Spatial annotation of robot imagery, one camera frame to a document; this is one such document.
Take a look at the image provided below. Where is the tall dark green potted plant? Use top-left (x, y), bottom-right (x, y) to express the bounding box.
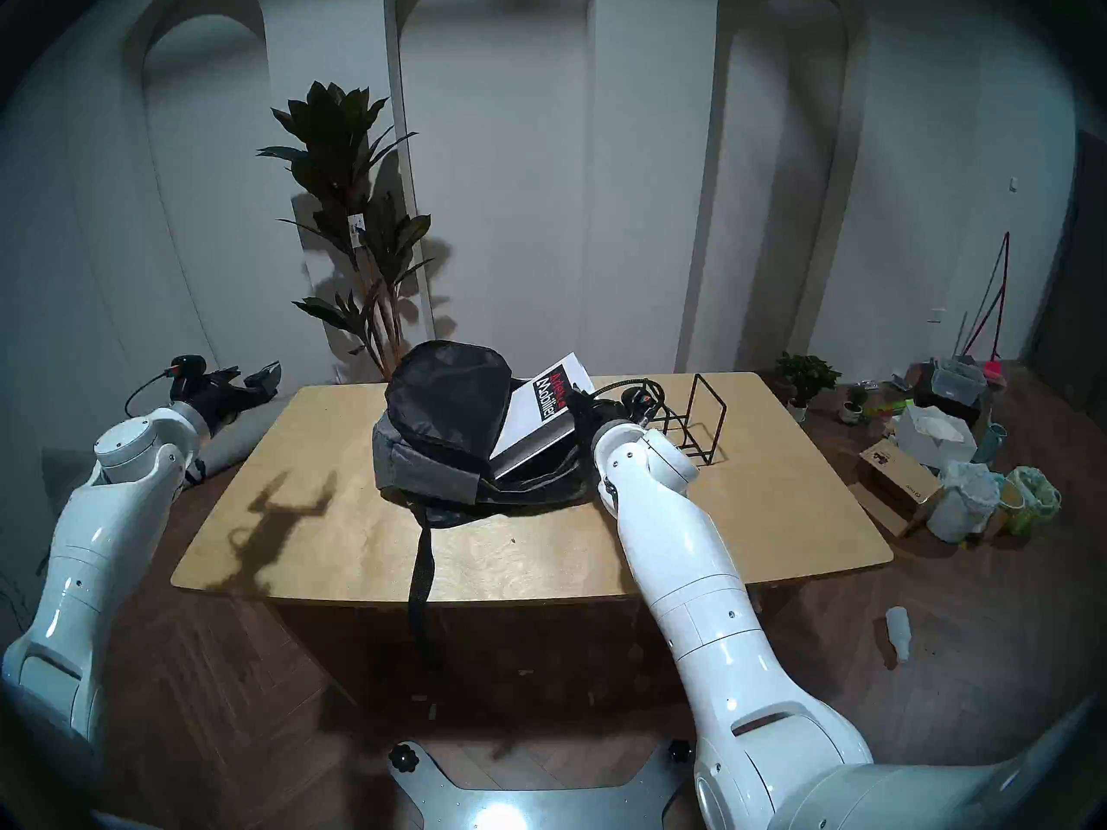
top-left (257, 81), bottom-right (433, 381)

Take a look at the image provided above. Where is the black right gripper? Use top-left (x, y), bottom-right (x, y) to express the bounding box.
top-left (564, 386), bottom-right (638, 448)

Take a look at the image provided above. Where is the dark door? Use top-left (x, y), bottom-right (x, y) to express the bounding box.
top-left (1025, 128), bottom-right (1107, 405)

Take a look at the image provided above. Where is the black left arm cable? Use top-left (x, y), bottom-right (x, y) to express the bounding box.
top-left (124, 370), bottom-right (178, 418)

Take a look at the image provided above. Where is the black wire book stand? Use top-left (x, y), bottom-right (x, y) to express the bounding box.
top-left (644, 373), bottom-right (726, 466)

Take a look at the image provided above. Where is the white book red black title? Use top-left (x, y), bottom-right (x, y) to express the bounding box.
top-left (491, 351), bottom-right (596, 481)

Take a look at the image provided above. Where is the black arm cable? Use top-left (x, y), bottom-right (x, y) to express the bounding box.
top-left (124, 370), bottom-right (178, 418)
top-left (588, 377), bottom-right (669, 431)

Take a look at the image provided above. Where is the brown cardboard box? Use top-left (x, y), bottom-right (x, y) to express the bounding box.
top-left (848, 439), bottom-right (944, 540)

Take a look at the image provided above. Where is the small bushy potted plant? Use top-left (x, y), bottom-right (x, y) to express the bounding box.
top-left (776, 351), bottom-right (841, 425)

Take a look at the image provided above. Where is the white tissue box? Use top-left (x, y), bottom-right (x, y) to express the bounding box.
top-left (895, 403), bottom-right (978, 470)

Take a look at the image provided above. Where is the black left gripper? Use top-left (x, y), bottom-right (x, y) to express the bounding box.
top-left (176, 361), bottom-right (283, 441)

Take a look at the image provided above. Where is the clear plastic container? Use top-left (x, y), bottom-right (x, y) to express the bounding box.
top-left (934, 357), bottom-right (989, 405)

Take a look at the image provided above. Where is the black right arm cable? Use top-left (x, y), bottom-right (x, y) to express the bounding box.
top-left (588, 377), bottom-right (669, 431)

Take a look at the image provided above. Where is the beige round bin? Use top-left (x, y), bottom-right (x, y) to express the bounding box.
top-left (986, 478), bottom-right (1026, 540)

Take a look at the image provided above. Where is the grey metal base plate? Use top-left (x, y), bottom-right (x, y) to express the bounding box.
top-left (387, 740), bottom-right (697, 830)

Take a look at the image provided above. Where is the grey and black backpack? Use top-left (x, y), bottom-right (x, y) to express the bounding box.
top-left (372, 340), bottom-right (606, 665)

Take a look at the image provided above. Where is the red broom stick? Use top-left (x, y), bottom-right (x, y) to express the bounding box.
top-left (964, 232), bottom-right (1013, 362)

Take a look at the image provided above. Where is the white trash bag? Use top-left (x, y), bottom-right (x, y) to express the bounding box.
top-left (927, 461), bottom-right (1004, 544)

